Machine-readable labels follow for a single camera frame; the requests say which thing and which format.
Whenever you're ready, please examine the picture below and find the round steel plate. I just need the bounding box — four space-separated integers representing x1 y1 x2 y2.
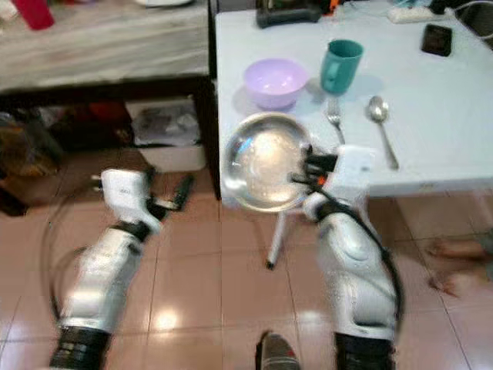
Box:
222 113 315 214

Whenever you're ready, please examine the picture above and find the white storage box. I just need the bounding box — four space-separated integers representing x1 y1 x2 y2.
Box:
127 99 205 173

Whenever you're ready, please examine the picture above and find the steel fork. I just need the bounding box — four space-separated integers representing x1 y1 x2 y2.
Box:
325 96 348 147

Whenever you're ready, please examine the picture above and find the steel spoon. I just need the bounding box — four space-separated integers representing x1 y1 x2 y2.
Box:
367 96 400 171

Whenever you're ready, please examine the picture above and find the purple plastic bowl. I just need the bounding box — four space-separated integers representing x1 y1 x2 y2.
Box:
243 58 310 109

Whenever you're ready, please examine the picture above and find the teal mug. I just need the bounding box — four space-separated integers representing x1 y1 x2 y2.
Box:
320 39 364 96

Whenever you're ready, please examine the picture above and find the white folding table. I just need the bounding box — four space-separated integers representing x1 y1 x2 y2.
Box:
214 4 493 271

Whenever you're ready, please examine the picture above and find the black appliance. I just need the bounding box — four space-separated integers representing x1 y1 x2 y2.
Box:
256 0 326 29

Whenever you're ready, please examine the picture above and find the dark brown bag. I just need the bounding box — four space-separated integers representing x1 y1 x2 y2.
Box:
0 112 62 182

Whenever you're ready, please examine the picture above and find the small black square container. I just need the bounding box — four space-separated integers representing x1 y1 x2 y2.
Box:
421 23 453 57

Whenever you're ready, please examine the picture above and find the white power strip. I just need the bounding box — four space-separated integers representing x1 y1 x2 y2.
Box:
387 6 436 24

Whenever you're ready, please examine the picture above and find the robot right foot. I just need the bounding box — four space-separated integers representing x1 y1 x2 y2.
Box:
256 331 301 370

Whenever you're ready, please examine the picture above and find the white dish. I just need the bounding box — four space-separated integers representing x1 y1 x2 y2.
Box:
135 0 193 8

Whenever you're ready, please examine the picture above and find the red cup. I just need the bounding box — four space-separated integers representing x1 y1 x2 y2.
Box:
12 0 56 32

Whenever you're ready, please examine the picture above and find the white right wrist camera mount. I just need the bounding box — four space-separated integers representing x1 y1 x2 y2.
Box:
331 145 379 203

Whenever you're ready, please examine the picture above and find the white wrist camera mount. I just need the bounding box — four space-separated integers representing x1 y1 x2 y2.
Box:
331 145 379 203
100 170 151 227

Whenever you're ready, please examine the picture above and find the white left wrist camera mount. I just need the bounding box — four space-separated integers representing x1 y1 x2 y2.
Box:
100 170 151 227

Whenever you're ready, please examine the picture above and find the wood-top bench black frame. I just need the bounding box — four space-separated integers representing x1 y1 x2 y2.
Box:
0 0 220 217

